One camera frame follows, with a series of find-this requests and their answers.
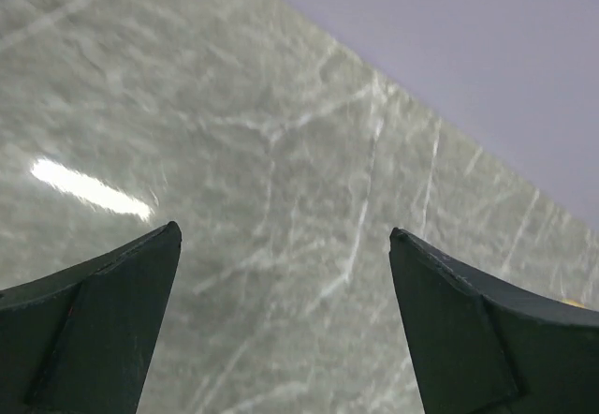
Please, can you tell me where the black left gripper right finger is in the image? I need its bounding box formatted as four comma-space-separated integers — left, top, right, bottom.
389, 229, 598, 414

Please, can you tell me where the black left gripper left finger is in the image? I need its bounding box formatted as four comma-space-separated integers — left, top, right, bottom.
1, 221, 182, 414

